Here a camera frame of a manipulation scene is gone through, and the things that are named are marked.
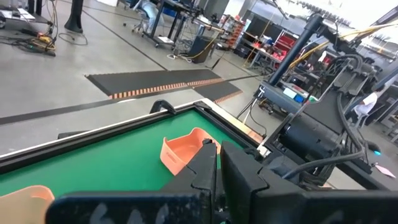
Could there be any black floor pedestal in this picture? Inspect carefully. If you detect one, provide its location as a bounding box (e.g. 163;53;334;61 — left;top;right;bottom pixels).
64;0;85;34

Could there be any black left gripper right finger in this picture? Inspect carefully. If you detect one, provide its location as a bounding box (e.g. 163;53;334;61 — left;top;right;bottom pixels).
220;141;398;224

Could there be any orange plastic bin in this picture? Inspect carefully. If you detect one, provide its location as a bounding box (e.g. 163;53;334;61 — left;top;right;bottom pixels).
0;185;55;224
159;127;222;177

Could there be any person on chair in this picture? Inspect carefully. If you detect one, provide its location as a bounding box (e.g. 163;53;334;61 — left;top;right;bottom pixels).
136;0;165;34

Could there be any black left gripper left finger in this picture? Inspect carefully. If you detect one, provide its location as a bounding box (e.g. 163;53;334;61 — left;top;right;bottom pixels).
45;138;218;224

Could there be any floor cable pile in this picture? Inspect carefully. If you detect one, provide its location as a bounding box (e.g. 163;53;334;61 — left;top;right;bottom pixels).
0;28;57;57

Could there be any small black orange-edged floor mat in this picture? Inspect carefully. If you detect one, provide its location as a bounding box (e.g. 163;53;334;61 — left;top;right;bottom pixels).
192;81;244;105

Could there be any black box on floor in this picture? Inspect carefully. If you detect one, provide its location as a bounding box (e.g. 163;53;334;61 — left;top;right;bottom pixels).
187;35;216;65

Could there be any red storage bins rack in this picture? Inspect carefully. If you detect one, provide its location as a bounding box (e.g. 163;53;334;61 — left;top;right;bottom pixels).
272;33;297;62

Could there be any black tubular stand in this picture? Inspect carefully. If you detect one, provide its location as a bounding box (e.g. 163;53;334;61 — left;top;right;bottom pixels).
267;14;346;87

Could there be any parts shelf with small drawers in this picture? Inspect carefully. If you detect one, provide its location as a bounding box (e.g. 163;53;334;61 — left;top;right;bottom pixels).
218;14;247;50

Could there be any seated person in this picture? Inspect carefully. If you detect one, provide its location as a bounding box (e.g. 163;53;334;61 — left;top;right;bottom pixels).
353;90;379;125

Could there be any loose floor cable loop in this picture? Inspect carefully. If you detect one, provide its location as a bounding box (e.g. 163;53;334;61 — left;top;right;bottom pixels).
58;30;89;47

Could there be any large black orange-edged floor mat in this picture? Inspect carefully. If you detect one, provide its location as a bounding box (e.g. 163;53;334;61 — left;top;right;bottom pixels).
85;68;224;100

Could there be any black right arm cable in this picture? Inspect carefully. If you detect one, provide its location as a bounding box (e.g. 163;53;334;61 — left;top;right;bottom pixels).
281;91;366;180

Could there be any gray equipment cart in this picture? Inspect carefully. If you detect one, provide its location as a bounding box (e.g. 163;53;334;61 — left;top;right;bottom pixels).
259;81;315;114

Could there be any black clamp hook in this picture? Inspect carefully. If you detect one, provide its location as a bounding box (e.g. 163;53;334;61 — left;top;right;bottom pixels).
149;99;177;115

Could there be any black workbench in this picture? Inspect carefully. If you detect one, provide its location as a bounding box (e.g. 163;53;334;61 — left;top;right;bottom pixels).
142;0;201;48

